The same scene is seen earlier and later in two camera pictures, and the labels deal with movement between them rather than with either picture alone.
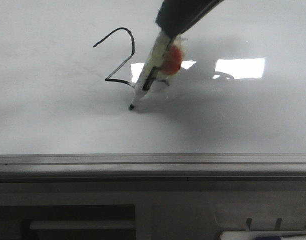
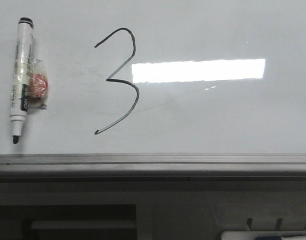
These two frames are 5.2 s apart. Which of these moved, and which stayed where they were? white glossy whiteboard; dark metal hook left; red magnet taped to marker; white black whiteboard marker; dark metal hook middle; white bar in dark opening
Moved: red magnet taped to marker; white black whiteboard marker
Stayed: dark metal hook left; white bar in dark opening; dark metal hook middle; white glossy whiteboard
